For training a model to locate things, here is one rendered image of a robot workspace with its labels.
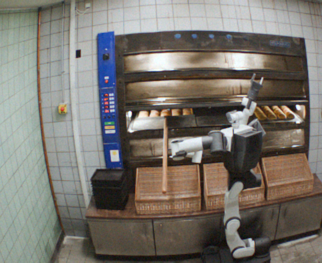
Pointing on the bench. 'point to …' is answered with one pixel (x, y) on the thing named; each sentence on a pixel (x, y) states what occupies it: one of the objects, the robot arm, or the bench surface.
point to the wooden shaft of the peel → (164, 158)
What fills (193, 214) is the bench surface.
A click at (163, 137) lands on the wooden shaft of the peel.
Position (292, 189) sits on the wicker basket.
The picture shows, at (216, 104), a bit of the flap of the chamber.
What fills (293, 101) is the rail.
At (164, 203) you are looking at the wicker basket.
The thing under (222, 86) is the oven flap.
